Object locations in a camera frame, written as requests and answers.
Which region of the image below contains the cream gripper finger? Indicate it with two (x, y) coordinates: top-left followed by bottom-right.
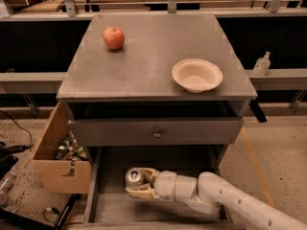
(126, 183), (158, 199)
(139, 168), (159, 184)

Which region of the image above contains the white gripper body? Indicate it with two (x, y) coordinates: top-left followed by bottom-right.
(153, 171), (198, 201)

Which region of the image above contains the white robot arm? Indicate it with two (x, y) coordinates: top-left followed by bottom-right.
(125, 168), (307, 230)

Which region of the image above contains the grey wooden drawer cabinet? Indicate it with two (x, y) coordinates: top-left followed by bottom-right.
(56, 12), (259, 230)

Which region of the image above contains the open grey middle drawer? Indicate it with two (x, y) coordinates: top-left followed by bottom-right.
(71, 145), (246, 230)

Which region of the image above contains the closed grey top drawer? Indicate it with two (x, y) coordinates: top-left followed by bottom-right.
(68, 117), (244, 147)

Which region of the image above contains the cardboard box with items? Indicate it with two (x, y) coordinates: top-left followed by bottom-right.
(32, 103), (91, 194)

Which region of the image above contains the white paper bowl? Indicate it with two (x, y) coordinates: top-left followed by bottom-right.
(172, 58), (224, 93)

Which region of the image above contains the red apple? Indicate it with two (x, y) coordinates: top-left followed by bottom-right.
(103, 27), (125, 50)

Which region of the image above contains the black equipment on floor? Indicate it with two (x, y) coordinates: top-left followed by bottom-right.
(0, 142), (18, 179)

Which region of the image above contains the clear sanitizer pump bottle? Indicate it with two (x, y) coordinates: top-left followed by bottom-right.
(253, 52), (271, 76)

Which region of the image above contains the black cable on floor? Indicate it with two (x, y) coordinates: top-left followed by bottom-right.
(0, 108), (35, 151)

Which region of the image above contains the metal shelf rail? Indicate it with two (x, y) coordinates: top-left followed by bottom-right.
(0, 0), (306, 21)

